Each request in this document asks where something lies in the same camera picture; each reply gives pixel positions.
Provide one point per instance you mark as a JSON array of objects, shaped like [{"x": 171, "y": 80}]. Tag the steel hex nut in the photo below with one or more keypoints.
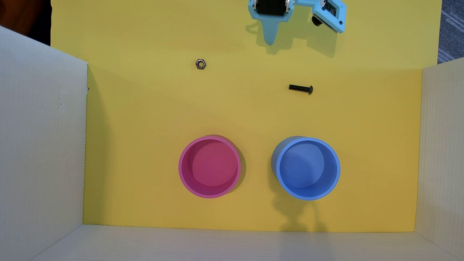
[{"x": 200, "y": 64}]

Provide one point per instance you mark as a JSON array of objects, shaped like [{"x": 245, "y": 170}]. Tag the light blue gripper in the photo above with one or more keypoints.
[{"x": 270, "y": 15}]

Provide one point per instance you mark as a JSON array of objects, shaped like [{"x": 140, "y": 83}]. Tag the light blue camera mount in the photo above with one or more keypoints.
[{"x": 331, "y": 16}]

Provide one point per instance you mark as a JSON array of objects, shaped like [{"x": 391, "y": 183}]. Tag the yellow paper mat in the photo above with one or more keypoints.
[{"x": 145, "y": 127}]

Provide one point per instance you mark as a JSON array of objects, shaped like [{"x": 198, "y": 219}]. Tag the pink round cup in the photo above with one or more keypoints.
[{"x": 209, "y": 166}]

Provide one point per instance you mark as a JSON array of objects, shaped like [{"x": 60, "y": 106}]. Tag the white corrugated box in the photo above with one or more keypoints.
[{"x": 40, "y": 152}]

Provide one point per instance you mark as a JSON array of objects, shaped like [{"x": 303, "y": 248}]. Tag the blue round cup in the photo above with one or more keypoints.
[{"x": 307, "y": 168}]

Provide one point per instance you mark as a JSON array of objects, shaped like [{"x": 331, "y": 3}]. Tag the black bolt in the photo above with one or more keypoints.
[{"x": 301, "y": 88}]

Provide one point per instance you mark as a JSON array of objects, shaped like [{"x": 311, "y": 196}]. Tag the dark brown furniture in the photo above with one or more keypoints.
[{"x": 21, "y": 14}]

